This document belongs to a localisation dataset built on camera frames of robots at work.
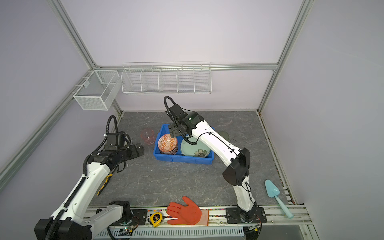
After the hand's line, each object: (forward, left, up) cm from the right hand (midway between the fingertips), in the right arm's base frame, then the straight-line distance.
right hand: (179, 129), depth 80 cm
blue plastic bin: (-7, -16, -22) cm, 28 cm away
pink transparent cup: (+10, +25, -19) cm, 33 cm away
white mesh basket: (+31, +58, +3) cm, 65 cm away
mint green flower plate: (-1, -11, -19) cm, 22 cm away
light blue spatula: (-25, -51, -23) cm, 61 cm away
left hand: (-10, +24, -7) cm, 27 cm away
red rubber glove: (-36, -5, -23) cm, 43 cm away
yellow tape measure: (-38, +11, -21) cm, 45 cm away
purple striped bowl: (-7, +7, -14) cm, 17 cm away
